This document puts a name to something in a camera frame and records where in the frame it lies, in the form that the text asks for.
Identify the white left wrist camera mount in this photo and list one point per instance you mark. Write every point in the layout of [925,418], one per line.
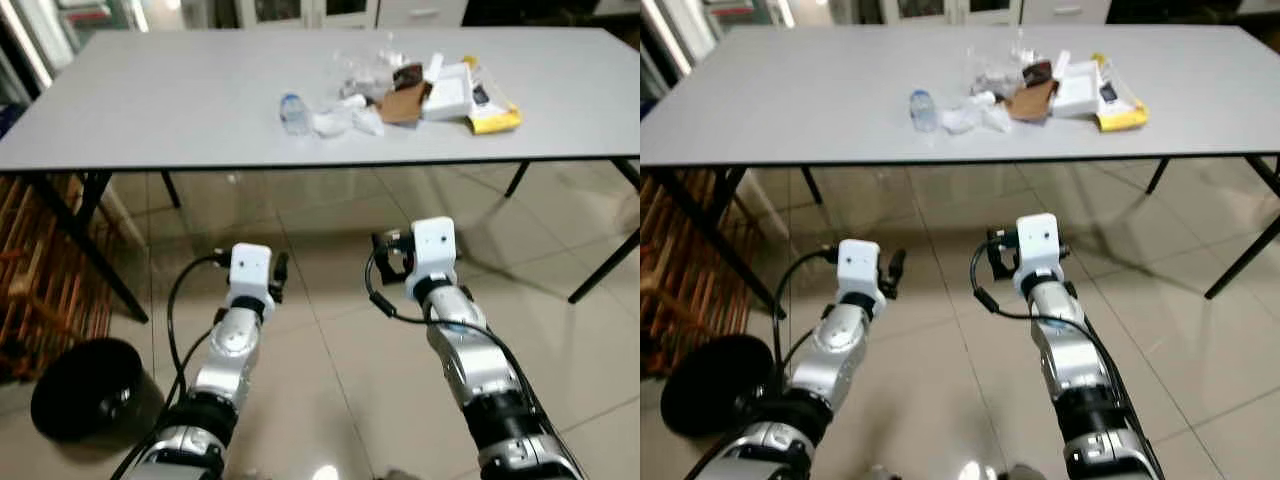
[860,265]
[250,268]

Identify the white paper stick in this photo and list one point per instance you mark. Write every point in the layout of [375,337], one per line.
[1062,63]
[436,66]

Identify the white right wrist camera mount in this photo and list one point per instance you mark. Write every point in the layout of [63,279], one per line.
[1038,240]
[435,245]

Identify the clear plastic bag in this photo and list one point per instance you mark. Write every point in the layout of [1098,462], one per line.
[365,72]
[993,70]

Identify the grey table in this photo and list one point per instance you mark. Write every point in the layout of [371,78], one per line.
[800,100]
[200,100]

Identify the yellow packet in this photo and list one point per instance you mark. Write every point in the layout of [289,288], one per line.
[495,122]
[1122,120]

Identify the crumpled white tissue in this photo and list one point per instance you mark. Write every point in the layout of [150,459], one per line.
[335,122]
[962,120]

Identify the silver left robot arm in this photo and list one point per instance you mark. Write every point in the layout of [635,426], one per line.
[235,345]
[845,345]

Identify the white cabinet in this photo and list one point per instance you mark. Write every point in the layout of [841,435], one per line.
[350,10]
[985,10]

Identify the clear plastic water bottle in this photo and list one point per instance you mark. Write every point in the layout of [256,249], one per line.
[923,112]
[294,115]

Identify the wooden slatted rack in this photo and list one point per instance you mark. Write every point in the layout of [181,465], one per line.
[50,280]
[690,280]

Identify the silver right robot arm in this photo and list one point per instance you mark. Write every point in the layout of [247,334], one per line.
[1075,350]
[470,360]

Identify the black rubbish bin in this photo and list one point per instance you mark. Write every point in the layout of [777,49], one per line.
[715,395]
[85,400]

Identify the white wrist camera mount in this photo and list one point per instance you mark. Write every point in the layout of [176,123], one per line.
[1038,240]
[250,268]
[860,265]
[435,245]

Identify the dark brown wrapper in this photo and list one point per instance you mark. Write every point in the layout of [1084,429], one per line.
[408,76]
[1037,73]

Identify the brown cardboard piece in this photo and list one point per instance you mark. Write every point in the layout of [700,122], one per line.
[402,105]
[1030,103]

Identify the white cardboard box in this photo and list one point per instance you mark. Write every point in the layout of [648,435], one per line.
[447,95]
[1075,92]

